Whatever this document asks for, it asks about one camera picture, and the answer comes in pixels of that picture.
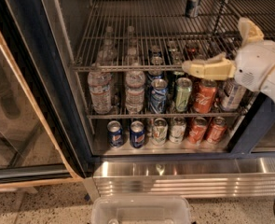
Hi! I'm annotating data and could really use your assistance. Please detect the white green can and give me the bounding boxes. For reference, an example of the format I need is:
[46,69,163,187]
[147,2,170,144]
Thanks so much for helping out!
[152,118,168,146]
[169,117,186,143]

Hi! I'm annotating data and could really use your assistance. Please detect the clear water bottle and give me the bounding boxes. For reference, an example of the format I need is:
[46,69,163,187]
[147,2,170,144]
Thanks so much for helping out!
[125,62,145,114]
[88,63,112,114]

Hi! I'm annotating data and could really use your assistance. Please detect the wire fridge shelf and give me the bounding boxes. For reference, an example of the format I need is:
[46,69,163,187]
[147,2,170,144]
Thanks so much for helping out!
[87,107,248,119]
[74,0,275,72]

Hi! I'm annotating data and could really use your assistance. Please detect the open glass fridge door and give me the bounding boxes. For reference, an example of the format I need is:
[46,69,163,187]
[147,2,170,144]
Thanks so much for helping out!
[0,7,84,193]

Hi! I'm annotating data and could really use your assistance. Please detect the red coca-cola can middle shelf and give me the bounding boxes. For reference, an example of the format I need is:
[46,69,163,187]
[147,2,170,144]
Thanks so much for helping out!
[193,79,217,114]

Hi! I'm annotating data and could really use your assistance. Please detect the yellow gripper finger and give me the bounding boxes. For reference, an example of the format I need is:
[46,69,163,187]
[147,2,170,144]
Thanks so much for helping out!
[238,17,264,46]
[182,53,236,80]

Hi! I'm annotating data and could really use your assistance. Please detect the left red coke can bottom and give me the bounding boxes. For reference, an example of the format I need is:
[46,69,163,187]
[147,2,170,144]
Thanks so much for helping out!
[187,117,208,145]

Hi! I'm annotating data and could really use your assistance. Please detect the right clear water bottle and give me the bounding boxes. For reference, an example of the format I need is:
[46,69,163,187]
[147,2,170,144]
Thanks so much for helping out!
[125,62,145,114]

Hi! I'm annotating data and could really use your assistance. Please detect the steel fridge base grille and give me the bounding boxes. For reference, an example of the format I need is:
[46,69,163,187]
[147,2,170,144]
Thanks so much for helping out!
[83,158,275,200]

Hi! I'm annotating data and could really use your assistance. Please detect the left pepsi can bottom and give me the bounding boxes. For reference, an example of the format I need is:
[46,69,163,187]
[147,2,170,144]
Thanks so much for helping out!
[107,120,123,147]

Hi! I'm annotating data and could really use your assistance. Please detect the pepsi can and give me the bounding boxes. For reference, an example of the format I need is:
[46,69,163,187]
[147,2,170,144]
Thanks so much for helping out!
[107,120,123,147]
[130,120,145,148]

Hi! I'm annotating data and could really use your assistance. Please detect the white green can bottom right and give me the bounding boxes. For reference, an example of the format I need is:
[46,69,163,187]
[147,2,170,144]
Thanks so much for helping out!
[169,117,186,143]

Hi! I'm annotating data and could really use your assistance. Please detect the clear plastic bin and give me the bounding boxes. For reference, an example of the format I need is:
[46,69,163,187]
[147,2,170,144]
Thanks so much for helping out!
[90,195,191,224]

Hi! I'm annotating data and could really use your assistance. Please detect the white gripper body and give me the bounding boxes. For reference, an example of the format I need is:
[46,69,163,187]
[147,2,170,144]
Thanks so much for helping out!
[234,40,275,91]

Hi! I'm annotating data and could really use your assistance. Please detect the top wire fridge shelf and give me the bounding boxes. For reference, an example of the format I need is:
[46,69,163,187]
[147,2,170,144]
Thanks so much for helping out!
[74,0,275,72]

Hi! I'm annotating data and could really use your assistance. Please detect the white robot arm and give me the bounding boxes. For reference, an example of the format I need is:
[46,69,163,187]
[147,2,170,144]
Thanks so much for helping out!
[182,17,275,104]

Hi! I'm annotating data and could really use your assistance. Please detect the blue pepsi can middle shelf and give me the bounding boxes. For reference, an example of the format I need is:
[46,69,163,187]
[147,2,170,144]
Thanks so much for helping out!
[149,78,168,114]

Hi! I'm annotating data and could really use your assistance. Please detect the red coke can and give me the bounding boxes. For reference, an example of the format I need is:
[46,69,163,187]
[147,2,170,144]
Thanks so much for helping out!
[206,117,227,144]
[187,117,208,145]

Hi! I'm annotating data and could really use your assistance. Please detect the white green can bottom left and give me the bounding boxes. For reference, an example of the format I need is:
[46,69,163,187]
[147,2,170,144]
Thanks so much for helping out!
[152,118,168,146]

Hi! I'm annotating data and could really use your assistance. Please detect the white blue can middle shelf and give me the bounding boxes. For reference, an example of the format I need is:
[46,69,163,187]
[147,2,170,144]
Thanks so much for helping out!
[220,78,246,111]

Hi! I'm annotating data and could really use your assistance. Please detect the silver blue redbull can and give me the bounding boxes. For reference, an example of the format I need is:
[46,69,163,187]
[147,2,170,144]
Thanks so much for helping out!
[185,0,201,18]

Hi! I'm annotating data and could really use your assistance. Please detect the right red coke can bottom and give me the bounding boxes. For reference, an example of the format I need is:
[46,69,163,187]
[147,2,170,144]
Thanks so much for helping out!
[206,117,227,144]

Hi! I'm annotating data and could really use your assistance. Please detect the right pepsi can bottom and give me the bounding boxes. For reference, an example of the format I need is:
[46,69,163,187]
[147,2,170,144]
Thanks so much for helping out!
[130,120,145,148]

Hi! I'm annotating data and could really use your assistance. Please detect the left clear water bottle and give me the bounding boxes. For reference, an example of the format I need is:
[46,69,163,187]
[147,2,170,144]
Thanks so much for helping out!
[88,63,112,114]

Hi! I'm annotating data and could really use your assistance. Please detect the green soda can middle shelf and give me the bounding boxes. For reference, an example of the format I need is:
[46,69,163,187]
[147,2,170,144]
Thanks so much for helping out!
[175,77,192,112]

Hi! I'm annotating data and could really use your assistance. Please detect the middle wire fridge shelf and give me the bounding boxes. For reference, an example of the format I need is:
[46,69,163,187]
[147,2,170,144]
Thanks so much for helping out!
[87,107,248,119]

